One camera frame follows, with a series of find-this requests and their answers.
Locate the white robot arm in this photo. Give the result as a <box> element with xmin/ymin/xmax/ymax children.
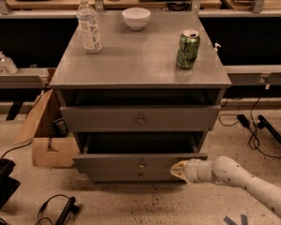
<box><xmin>170</xmin><ymin>156</ymin><xmax>281</xmax><ymax>218</ymax></box>

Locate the small white pump bottle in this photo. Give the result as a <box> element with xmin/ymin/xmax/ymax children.
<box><xmin>214</xmin><ymin>43</ymin><xmax>221</xmax><ymax>52</ymax></box>

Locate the grey top drawer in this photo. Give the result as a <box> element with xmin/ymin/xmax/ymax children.
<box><xmin>60</xmin><ymin>105</ymin><xmax>220</xmax><ymax>132</ymax></box>

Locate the black stand leg right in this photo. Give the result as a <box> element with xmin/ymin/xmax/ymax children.
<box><xmin>258</xmin><ymin>115</ymin><xmax>281</xmax><ymax>144</ymax></box>

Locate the grey bottom drawer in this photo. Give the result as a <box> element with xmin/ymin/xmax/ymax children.
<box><xmin>88</xmin><ymin>172</ymin><xmax>182</xmax><ymax>182</ymax></box>

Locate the clear plastic water bottle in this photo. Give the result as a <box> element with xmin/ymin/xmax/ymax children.
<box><xmin>77</xmin><ymin>0</ymin><xmax>102</xmax><ymax>53</ymax></box>

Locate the brown cardboard box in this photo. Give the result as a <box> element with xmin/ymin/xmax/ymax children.
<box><xmin>13</xmin><ymin>90</ymin><xmax>80</xmax><ymax>168</ymax></box>

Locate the white ceramic bowl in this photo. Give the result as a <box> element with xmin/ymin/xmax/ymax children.
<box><xmin>122</xmin><ymin>7</ymin><xmax>151</xmax><ymax>31</ymax></box>

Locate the black power adapter left floor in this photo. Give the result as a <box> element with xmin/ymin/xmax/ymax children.
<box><xmin>36</xmin><ymin>194</ymin><xmax>80</xmax><ymax>225</ymax></box>

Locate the black chair base left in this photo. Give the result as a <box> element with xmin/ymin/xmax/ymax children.
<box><xmin>0</xmin><ymin>158</ymin><xmax>21</xmax><ymax>225</ymax></box>

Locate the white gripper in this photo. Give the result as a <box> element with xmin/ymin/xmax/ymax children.
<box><xmin>170</xmin><ymin>159</ymin><xmax>214</xmax><ymax>183</ymax></box>

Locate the grey wooden drawer cabinet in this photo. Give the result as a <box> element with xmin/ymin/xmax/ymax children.
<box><xmin>49</xmin><ymin>8</ymin><xmax>232</xmax><ymax>186</ymax></box>

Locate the grey drawer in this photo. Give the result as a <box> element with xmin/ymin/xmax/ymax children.
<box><xmin>88</xmin><ymin>172</ymin><xmax>182</xmax><ymax>182</ymax></box>
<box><xmin>60</xmin><ymin>105</ymin><xmax>220</xmax><ymax>132</ymax></box>
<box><xmin>73</xmin><ymin>132</ymin><xmax>208</xmax><ymax>180</ymax></box>

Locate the green soda can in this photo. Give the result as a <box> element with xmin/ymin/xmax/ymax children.
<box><xmin>176</xmin><ymin>30</ymin><xmax>200</xmax><ymax>68</ymax></box>

